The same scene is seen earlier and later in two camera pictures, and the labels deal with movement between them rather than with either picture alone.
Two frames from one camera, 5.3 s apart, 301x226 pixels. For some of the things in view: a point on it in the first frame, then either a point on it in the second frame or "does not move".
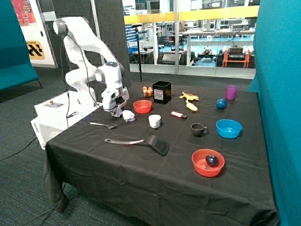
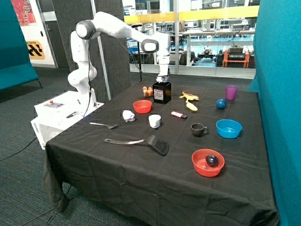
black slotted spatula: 161,147 does not move
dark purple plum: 212,160 does not move
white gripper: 114,97 to 164,61
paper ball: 128,116 does not move
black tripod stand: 136,26 does not move
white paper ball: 116,113 to 160,79
